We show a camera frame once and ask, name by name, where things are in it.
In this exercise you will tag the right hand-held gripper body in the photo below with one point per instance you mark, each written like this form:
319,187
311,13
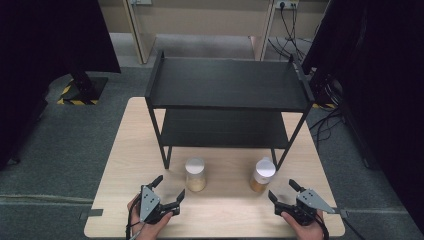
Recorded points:
311,200

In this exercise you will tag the white wall power outlet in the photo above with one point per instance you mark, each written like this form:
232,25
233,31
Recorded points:
286,4

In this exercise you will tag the person's left hand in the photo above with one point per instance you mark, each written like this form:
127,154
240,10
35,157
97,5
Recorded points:
146,231

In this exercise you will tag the black two-tier metal shelf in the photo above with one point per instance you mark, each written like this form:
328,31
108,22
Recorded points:
226,83

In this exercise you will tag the black stand base striped tape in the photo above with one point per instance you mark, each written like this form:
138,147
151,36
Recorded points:
85,91

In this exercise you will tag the grey floor tape strip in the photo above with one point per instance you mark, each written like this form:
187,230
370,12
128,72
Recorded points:
91,213

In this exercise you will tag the dark curtain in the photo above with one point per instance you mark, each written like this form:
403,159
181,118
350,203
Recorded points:
380,66
40,50

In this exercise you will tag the glass jar of pale powder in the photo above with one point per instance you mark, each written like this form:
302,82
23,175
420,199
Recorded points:
195,176

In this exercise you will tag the light wooden cabinet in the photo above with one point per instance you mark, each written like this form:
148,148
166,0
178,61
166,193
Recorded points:
200,16

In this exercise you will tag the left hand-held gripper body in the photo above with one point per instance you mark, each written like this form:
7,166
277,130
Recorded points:
148,203

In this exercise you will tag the person's right hand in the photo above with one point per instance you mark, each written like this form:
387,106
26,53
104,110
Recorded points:
308,232

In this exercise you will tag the glass jar of orange powder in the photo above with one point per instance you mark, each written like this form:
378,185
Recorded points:
263,173

